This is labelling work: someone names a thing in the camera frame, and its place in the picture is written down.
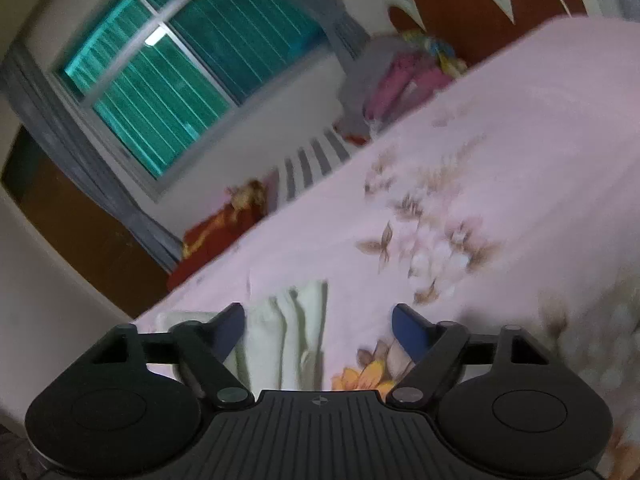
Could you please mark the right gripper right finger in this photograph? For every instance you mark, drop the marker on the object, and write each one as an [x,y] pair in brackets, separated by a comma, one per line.
[434,349]

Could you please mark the pink floral bedsheet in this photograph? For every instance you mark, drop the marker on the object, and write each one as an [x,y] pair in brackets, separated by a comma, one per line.
[511,199]

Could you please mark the brown wooden door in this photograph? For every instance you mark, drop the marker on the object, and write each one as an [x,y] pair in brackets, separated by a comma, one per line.
[91,241]

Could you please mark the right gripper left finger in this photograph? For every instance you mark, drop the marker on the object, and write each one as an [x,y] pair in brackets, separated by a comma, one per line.
[205,346]

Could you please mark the right grey curtain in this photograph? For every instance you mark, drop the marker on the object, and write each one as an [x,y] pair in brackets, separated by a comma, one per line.
[320,5]

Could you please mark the striped pillow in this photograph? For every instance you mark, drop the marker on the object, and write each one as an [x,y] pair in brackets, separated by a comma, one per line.
[306,167]

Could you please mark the left grey curtain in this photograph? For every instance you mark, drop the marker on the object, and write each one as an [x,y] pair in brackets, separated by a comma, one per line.
[59,135]

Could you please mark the stack of folded clothes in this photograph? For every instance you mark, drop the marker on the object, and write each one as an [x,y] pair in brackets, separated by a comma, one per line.
[394,75]

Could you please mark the grey curtain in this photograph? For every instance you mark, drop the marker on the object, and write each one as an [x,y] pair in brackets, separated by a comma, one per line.
[320,5]
[59,135]

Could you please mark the white knit sweater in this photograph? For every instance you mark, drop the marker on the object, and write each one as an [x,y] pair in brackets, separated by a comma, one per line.
[281,345]

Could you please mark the red yellow pillow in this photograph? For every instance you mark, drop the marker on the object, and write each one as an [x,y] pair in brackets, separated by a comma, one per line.
[247,205]

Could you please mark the window with green shutters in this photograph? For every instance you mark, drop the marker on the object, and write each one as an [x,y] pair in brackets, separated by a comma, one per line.
[160,78]

